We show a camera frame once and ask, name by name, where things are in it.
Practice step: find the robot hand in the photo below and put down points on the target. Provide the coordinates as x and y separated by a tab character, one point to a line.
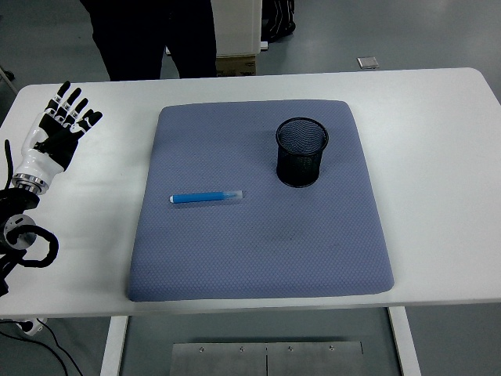
37	160

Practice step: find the white pedestal with base bar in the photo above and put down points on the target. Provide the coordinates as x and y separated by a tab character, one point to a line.
238	27

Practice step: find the person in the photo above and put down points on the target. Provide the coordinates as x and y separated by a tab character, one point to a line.
129	39

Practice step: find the blue-grey padded mat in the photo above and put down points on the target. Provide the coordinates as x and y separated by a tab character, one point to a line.
254	254

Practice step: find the metal floor socket cover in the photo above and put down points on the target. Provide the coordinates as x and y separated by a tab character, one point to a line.
368	62

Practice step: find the brown cardboard box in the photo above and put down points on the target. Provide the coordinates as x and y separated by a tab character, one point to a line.
236	66

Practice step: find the blue marker with clear cap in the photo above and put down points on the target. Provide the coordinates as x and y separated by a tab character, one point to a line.
199	197

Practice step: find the white power strip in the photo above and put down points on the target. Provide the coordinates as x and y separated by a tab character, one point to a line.
33	327

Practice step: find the white table leg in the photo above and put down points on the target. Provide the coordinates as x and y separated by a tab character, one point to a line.
404	344
114	348

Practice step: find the black mesh pen holder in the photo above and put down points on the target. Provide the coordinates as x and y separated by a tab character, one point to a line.
297	168

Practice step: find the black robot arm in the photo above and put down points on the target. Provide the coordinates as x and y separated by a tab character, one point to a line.
15	197

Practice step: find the grey metal plate with screws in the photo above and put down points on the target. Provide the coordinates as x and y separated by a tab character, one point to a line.
313	362
219	362

